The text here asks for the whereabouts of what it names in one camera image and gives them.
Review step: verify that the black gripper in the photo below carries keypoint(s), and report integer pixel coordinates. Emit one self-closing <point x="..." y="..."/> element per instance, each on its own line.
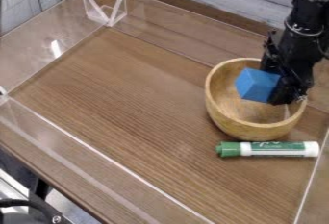
<point x="292" y="51"/>

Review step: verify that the blue foam block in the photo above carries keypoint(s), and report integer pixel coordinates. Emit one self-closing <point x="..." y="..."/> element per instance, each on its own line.
<point x="256" y="84"/>

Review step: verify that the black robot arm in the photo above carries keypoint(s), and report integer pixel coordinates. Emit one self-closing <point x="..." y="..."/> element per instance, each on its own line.
<point x="309" y="14"/>

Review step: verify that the brown wooden bowl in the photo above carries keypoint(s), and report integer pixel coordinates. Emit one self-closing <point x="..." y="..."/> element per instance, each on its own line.
<point x="246" y="120"/>

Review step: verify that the green Expo marker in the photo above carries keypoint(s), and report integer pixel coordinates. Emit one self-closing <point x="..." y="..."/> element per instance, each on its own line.
<point x="268" y="148"/>

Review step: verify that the clear acrylic tray wall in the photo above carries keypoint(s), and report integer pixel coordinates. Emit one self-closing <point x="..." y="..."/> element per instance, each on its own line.
<point x="103" y="114"/>

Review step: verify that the black metal bracket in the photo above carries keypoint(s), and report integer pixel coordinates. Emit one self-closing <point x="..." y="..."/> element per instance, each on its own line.
<point x="54" y="216"/>

